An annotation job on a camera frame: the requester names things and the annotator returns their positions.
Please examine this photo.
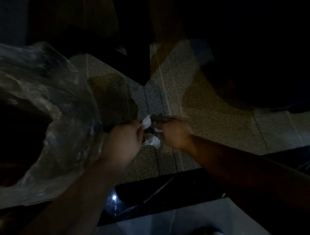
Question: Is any person's right hand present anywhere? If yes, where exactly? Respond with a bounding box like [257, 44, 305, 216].
[153, 118, 196, 153]

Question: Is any clear plastic bag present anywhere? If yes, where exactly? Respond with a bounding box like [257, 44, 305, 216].
[0, 42, 107, 209]

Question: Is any person's left hand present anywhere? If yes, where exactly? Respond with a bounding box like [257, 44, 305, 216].
[100, 120, 145, 173]

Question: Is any person's right forearm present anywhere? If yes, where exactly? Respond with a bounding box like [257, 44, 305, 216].
[184, 134, 310, 235]

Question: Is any person's left forearm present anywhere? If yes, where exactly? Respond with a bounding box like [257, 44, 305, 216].
[21, 155, 126, 235]

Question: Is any white paper scrap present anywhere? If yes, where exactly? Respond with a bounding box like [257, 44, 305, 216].
[140, 115, 163, 149]

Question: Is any dark wooden furniture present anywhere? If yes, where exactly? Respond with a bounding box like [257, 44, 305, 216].
[27, 0, 194, 85]

